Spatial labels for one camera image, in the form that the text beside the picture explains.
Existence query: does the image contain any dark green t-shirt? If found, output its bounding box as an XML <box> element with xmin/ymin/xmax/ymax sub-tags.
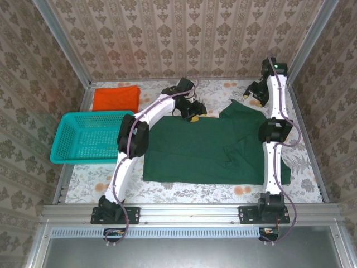
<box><xmin>142</xmin><ymin>99</ymin><xmax>292</xmax><ymax>186</ymax></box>

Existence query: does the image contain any floral patterned table cover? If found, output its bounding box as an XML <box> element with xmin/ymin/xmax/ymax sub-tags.
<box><xmin>64</xmin><ymin>79</ymin><xmax>324</xmax><ymax>204</ymax></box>

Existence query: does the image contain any folded orange t-shirt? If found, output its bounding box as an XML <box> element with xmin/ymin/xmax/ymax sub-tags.
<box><xmin>91</xmin><ymin>85</ymin><xmax>141</xmax><ymax>112</ymax></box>

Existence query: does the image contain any teal plastic basket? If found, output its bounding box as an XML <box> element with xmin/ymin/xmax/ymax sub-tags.
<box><xmin>49</xmin><ymin>111</ymin><xmax>134</xmax><ymax>165</ymax></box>

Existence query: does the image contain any grey metal panel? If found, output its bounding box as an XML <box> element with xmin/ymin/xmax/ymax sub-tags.
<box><xmin>41</xmin><ymin>237</ymin><xmax>346</xmax><ymax>268</ymax></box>

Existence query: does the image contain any aluminium corner post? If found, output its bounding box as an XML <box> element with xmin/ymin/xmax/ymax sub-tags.
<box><xmin>286</xmin><ymin>0</ymin><xmax>341</xmax><ymax>84</ymax></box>
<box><xmin>32</xmin><ymin>0</ymin><xmax>93</xmax><ymax>88</ymax></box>

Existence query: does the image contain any aluminium side rail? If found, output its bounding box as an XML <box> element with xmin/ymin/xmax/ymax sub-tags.
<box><xmin>286</xmin><ymin>79</ymin><xmax>330</xmax><ymax>204</ymax></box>
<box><xmin>52</xmin><ymin>81</ymin><xmax>97</xmax><ymax>204</ymax></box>

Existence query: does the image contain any long aluminium base rail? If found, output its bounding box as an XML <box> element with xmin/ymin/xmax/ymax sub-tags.
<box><xmin>41</xmin><ymin>203</ymin><xmax>341</xmax><ymax>226</ymax></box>

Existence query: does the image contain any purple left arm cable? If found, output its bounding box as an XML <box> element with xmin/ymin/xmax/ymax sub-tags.
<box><xmin>104</xmin><ymin>76</ymin><xmax>200</xmax><ymax>248</ymax></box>

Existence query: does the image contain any white slotted cable duct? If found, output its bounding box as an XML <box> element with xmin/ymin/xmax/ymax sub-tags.
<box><xmin>51</xmin><ymin>226</ymin><xmax>262</xmax><ymax>238</ymax></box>

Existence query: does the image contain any black cable connector socket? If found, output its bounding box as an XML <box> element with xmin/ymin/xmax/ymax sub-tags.
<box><xmin>103</xmin><ymin>227</ymin><xmax>127</xmax><ymax>243</ymax></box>
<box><xmin>258</xmin><ymin>226</ymin><xmax>279</xmax><ymax>242</ymax></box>

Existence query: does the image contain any aluminium lower frame bar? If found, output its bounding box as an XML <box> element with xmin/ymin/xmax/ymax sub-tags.
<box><xmin>25</xmin><ymin>223</ymin><xmax>52</xmax><ymax>268</ymax></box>
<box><xmin>330</xmin><ymin>224</ymin><xmax>356</xmax><ymax>268</ymax></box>

